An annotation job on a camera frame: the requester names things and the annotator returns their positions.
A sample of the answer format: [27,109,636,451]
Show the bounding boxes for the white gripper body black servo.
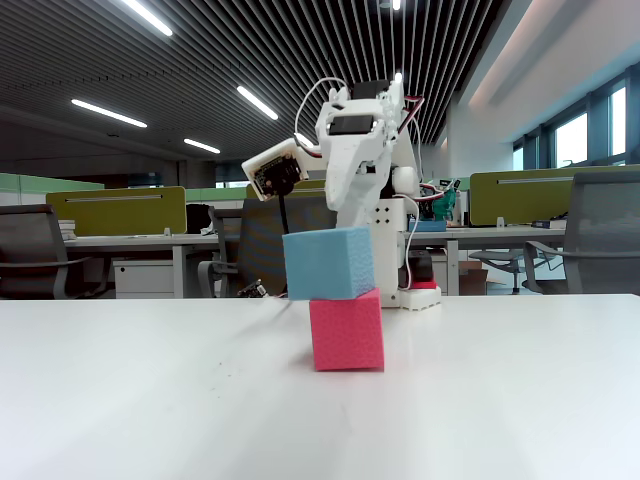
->
[316,83,406,147]

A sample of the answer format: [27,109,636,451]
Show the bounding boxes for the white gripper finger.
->
[334,148,390,231]
[323,136,387,211]

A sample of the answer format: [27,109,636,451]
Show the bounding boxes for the blue foam cube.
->
[282,225,376,302]

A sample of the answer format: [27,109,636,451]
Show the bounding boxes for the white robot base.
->
[369,196,444,315]

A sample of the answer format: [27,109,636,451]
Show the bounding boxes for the red foam cube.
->
[308,287,386,373]

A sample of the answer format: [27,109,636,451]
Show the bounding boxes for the green bag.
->
[418,178,462,222]

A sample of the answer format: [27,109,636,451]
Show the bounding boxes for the black and red clamp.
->
[406,249,438,292]

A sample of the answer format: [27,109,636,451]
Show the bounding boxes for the gray mesh office chair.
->
[523,171,640,296]
[197,197,290,300]

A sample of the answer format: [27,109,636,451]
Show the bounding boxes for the brown cardboard box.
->
[458,262,507,296]

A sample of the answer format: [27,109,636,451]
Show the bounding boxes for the small black circuit board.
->
[235,280,270,300]

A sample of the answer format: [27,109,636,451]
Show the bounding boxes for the white office desk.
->
[63,232,222,300]
[400,224,570,297]

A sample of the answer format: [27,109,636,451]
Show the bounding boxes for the light gray office chair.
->
[468,247,535,294]

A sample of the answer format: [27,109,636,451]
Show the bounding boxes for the black bag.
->
[185,202,212,236]

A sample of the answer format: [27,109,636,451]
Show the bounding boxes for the white drawer cabinet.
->
[113,258,177,300]

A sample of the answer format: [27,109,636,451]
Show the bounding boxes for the pale green partition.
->
[0,172,105,206]

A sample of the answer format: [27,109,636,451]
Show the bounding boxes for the black office chair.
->
[0,203,110,300]

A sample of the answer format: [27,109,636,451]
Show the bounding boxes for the thin white wire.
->
[401,94,427,294]
[293,77,349,152]

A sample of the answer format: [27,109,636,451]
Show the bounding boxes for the white framed camera module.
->
[241,138,310,203]

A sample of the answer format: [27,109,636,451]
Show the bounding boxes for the black camera cable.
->
[277,193,292,236]

